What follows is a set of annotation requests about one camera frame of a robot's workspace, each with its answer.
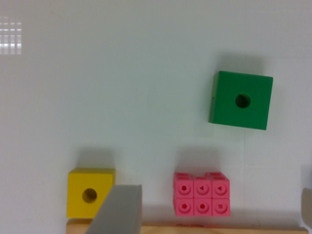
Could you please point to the yellow wooden block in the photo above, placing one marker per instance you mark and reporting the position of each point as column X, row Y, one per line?
column 86, row 190

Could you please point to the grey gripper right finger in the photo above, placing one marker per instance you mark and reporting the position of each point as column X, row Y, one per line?
column 306, row 206

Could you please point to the pink plastic cube block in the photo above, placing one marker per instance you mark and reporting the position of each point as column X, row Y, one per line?
column 207, row 195

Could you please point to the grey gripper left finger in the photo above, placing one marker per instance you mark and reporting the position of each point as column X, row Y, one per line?
column 120, row 213

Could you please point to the green wooden block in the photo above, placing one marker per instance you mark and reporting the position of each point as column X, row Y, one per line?
column 241, row 100

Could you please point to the wooden peg board base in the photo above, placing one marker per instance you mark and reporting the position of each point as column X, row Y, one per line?
column 156, row 228

